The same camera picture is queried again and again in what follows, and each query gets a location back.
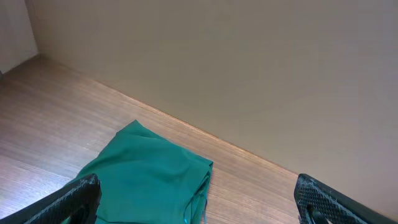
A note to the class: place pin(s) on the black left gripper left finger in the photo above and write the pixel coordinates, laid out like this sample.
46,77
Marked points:
76,203

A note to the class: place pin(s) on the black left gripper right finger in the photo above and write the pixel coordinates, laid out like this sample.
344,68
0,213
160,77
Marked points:
319,203

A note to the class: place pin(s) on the green cloth garment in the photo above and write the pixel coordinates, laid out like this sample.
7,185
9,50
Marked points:
147,179

